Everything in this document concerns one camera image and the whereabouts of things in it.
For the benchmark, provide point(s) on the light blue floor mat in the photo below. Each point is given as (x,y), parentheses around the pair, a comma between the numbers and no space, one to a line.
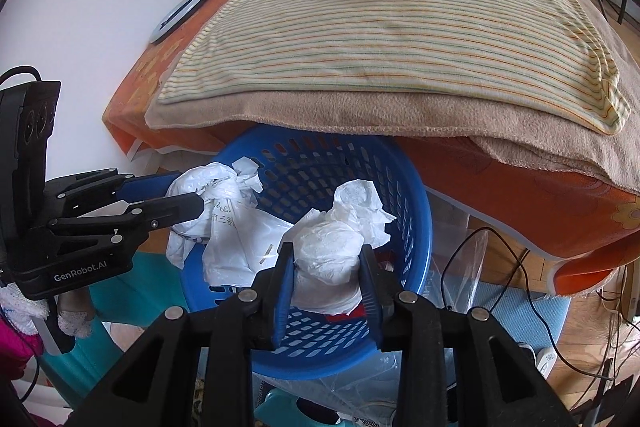
(530,312)

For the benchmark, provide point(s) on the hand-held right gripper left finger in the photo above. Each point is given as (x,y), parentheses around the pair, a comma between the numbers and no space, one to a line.
(282,292)

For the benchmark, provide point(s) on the teal plastic stool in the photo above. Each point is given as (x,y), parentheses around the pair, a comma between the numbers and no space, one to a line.
(125,272)

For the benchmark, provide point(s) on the beige blanket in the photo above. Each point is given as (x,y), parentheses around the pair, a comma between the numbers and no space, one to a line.
(350,112)

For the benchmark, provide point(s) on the white tissue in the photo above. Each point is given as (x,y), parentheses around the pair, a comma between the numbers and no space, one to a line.
(325,247)

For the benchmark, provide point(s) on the blue plastic basket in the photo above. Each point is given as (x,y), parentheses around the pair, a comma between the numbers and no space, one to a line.
(320,157)

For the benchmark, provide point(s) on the person's left hand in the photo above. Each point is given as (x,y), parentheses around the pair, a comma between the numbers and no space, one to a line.
(74,324)

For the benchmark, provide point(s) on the white plastic bag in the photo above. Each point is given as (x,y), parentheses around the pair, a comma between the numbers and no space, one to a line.
(235,247)

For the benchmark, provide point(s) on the clear plastic bag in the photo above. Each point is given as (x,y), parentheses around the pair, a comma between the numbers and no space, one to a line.
(462,267)

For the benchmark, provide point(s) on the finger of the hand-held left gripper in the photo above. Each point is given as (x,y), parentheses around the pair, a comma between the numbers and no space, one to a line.
(172,209)
(150,187)

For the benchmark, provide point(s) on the orange floral bed sheet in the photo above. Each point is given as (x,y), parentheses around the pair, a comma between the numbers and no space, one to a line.
(525,197)

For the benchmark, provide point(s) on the red wrapper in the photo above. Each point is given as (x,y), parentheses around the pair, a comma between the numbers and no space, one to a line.
(345,313)

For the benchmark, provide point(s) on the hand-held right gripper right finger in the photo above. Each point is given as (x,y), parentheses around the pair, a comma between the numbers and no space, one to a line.
(371,292)

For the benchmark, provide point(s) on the person's left forearm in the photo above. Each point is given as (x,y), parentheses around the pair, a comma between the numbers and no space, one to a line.
(17,347)

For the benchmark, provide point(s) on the striped towel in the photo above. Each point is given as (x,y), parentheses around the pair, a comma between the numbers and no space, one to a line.
(375,47)

